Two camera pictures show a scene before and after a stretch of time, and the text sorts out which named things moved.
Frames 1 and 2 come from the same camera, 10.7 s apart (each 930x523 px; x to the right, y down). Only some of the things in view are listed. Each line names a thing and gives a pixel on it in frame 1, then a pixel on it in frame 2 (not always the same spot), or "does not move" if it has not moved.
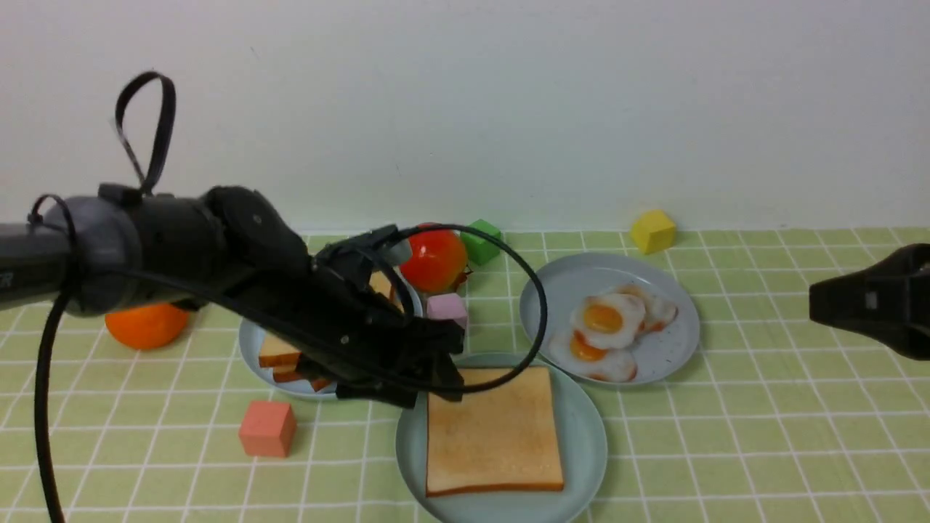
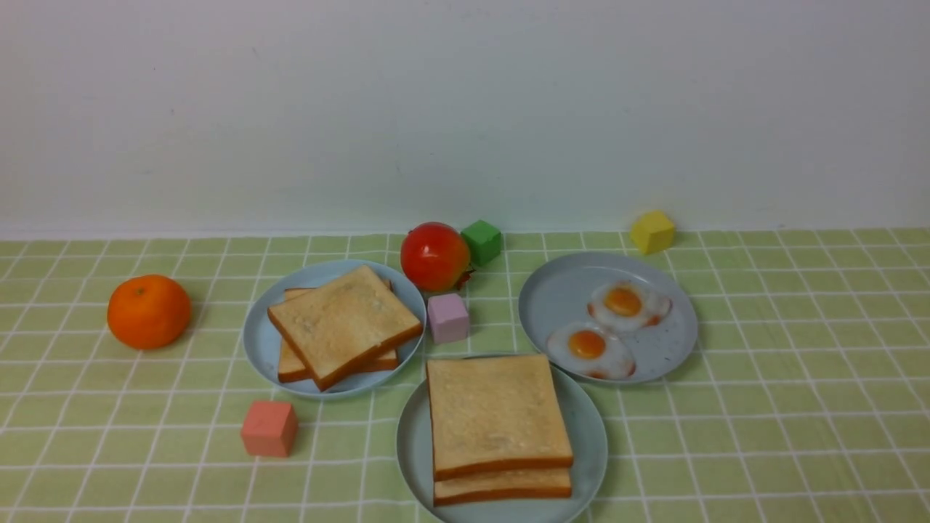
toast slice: x=281 y=351 to x=494 y=413
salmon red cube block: x=268 y=429 does not move
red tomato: x=439 y=260 does not move
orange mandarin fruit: x=147 y=327 does not move
